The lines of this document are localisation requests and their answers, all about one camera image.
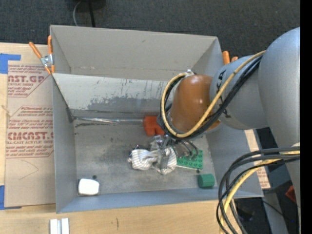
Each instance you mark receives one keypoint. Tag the green cylinder block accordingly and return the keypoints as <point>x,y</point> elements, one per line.
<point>206,181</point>

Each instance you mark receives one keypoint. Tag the green studded flat plate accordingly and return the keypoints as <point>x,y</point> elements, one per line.
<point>193,161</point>

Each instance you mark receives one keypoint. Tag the white rounded block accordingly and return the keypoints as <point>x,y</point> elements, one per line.
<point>88,187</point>

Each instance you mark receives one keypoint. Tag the brown cardboard board red print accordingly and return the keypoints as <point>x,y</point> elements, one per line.
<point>29,121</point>

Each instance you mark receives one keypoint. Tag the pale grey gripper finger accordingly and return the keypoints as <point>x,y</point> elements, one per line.
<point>165,161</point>
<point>160,158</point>

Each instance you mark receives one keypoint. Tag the orange foam block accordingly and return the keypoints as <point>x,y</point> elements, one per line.
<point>150,125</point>

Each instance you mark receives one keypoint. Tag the grey metal bin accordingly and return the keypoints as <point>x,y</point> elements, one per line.
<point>109,142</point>

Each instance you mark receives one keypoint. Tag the white striped cloth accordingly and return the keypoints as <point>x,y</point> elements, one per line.
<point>142,161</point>

